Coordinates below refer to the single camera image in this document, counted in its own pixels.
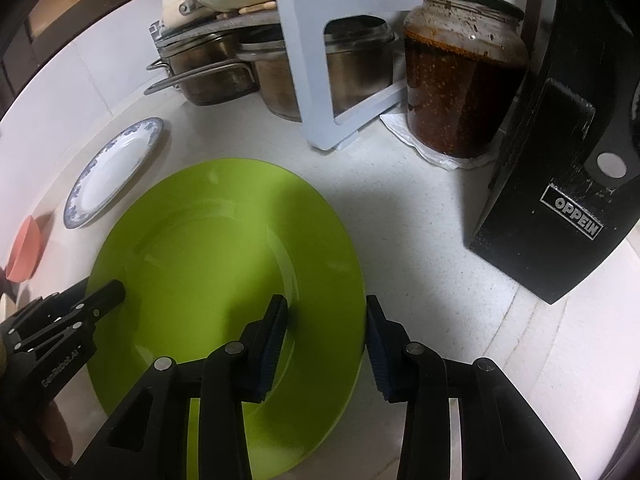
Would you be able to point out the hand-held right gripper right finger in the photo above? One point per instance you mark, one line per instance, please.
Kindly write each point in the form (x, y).
(381, 355)

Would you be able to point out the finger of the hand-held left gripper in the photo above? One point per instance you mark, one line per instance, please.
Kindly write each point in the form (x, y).
(105, 297)
(50, 307)

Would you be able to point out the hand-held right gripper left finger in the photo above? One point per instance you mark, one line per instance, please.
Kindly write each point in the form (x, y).
(272, 350)

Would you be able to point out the green plate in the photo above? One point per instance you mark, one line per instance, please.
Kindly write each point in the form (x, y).
(210, 260)

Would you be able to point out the blue patterned white plate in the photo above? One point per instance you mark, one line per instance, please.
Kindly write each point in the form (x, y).
(115, 170)

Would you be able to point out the person's left hand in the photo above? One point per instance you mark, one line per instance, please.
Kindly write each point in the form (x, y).
(57, 430)

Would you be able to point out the white paper towel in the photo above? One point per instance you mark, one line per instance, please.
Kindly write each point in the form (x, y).
(440, 157)

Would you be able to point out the black knife block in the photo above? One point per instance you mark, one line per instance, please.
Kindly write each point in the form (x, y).
(540, 200)

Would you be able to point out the white dish rack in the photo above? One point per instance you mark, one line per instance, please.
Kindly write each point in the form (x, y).
(305, 85)

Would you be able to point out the glass jar of chili sauce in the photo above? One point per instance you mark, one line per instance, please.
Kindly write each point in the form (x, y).
(460, 90)

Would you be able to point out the grey rack tray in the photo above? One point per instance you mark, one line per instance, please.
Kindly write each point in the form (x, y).
(225, 24)

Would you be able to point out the cream pot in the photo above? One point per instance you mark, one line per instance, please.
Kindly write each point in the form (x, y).
(175, 5)

